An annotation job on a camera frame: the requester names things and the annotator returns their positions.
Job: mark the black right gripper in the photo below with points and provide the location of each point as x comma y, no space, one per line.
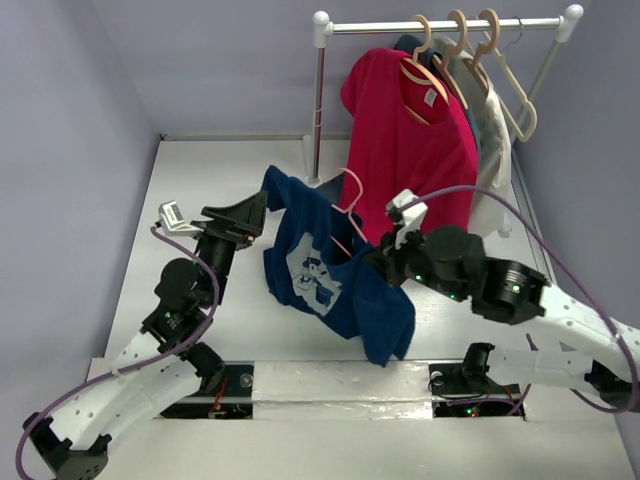
391,259

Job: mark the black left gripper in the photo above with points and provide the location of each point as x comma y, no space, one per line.
248,216

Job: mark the pink wire hanger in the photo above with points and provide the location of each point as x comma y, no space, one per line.
357,200

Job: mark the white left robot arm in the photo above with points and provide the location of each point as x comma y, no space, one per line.
165,360

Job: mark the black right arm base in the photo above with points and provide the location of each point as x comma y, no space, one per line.
461,389

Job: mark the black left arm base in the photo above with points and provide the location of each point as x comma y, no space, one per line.
230,400

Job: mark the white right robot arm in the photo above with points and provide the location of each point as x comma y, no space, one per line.
602,354

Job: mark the white t shirt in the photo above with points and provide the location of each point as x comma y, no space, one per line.
494,165

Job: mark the red t shirt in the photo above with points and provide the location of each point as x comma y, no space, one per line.
401,138

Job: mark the wooden hanger with red shirt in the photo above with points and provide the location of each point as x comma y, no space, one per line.
416,71

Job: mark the grey blue t shirt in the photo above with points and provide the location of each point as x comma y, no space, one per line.
331,189

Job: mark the wooden hanger with white shirt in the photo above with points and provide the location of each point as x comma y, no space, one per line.
482,55

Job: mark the white metal clothes rack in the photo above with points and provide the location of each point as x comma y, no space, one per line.
523,125

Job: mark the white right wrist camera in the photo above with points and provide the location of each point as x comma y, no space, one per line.
407,213

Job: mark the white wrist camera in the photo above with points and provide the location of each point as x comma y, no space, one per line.
407,213
172,222

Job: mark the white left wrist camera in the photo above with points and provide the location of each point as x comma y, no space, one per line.
172,222

